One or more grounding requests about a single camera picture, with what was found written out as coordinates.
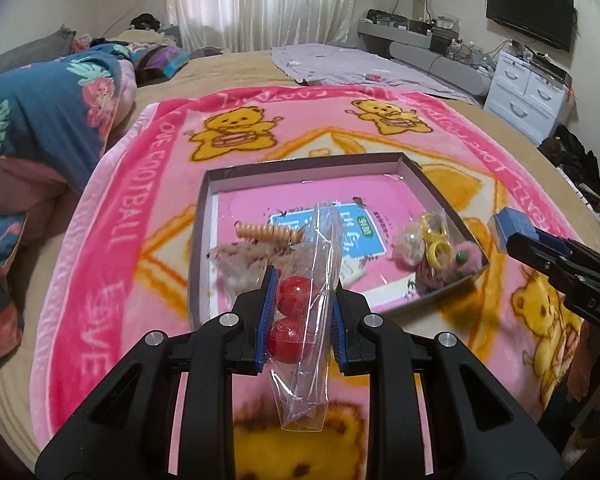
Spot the pink bear printed blanket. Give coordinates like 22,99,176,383
30,85,600,480

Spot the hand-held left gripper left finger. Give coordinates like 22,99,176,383
35,266,278,480

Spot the lilac bed sheet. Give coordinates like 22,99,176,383
271,42,481,107

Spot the maroon snap hair clip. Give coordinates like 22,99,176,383
418,260,450,291

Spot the orange spiral hair tie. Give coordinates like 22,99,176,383
235,221,307,247

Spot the dark patterned clothing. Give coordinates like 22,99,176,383
542,310,600,466

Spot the clear bag of yellow rings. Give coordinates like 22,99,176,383
420,210,463,269

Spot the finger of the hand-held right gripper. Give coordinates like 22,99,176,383
487,207,581,281

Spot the purple striped cloth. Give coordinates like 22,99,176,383
134,45,192,84

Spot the pink fuzzy hair tie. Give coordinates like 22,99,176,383
450,241,486,277

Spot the small white packet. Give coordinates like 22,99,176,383
340,257,369,284

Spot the clear plastic bag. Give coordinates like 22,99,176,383
267,200,344,433

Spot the red ball hair tie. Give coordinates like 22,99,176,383
267,275,307,364

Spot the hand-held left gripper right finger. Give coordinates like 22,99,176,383
330,282,566,480

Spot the blue floral quilt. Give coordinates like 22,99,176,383
0,42,138,376

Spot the white sheer curtain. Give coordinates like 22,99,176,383
162,0,363,54

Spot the dark clothing pile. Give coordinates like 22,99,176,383
537,124,600,213

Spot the white drawer cabinet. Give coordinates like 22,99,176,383
482,50,573,147

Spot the dark clothing item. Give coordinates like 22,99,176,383
130,14,162,32

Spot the grey quilted cover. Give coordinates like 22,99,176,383
0,25,77,82

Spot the tan bed cover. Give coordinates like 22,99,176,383
0,49,600,480

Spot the grey curved shelf unit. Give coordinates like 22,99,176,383
357,20,493,97

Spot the black flat television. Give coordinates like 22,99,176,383
486,0,576,53

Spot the speckled pink scrunchie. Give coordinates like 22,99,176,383
207,240,281,292

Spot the grey cardboard box tray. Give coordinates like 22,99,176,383
187,151,491,330

